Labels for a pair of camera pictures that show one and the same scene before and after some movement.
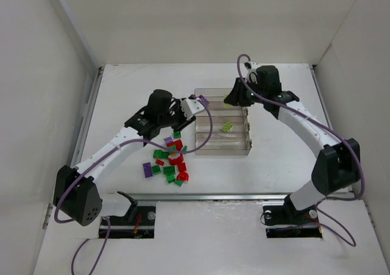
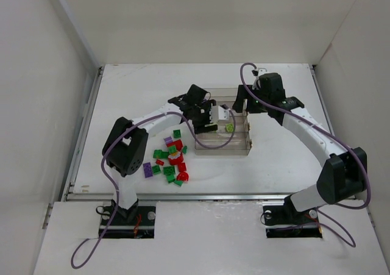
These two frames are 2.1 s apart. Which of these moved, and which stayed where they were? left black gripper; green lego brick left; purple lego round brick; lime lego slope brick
Moved: left black gripper
Stayed: green lego brick left; purple lego round brick; lime lego slope brick
